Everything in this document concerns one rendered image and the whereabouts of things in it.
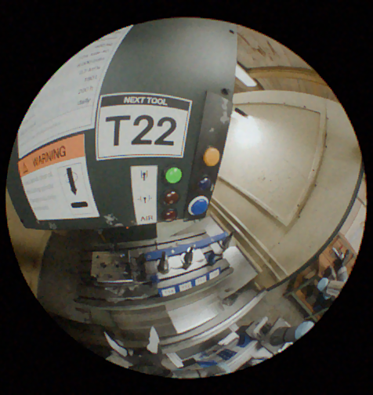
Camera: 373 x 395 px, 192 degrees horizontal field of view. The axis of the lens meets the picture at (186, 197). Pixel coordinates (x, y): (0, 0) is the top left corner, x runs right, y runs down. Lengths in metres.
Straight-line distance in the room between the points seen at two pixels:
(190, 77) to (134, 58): 0.07
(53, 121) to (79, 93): 0.04
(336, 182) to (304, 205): 0.28
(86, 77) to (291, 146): 0.88
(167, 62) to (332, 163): 0.82
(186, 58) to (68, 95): 0.14
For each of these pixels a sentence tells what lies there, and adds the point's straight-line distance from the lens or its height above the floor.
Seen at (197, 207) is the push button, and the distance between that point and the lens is 0.17.
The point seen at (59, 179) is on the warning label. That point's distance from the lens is 0.17.
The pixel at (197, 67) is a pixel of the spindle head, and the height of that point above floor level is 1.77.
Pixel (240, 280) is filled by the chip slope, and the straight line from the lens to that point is 1.09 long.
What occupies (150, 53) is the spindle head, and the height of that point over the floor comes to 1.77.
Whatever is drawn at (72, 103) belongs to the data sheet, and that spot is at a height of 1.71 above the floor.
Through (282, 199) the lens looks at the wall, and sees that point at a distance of 0.82.
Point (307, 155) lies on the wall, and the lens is 0.81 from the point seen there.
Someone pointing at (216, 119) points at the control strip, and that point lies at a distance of 0.15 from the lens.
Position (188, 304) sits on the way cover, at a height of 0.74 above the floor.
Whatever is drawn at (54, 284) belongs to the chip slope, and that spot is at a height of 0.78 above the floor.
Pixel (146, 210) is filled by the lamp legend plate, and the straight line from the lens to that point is 0.15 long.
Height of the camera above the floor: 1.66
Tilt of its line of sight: 30 degrees down
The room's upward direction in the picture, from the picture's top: 10 degrees clockwise
